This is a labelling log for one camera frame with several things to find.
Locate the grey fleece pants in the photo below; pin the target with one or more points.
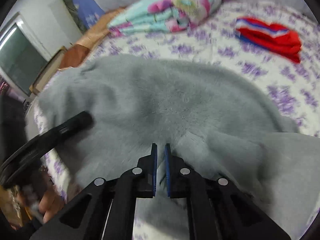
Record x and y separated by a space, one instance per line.
215 120

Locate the folded turquoise pink floral blanket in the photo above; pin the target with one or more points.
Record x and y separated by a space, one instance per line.
167 16

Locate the white framed window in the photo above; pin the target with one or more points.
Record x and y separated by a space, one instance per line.
23 56

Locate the red blue white folded garment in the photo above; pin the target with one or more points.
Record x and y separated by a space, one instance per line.
273 37

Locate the blue floral curtain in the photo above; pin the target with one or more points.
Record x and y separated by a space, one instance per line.
88 11

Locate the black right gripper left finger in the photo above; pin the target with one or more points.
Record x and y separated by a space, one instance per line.
105 209

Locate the person's left hand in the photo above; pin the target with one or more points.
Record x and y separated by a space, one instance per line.
43 209

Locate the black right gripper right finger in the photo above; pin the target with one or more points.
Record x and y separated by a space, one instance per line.
216 208

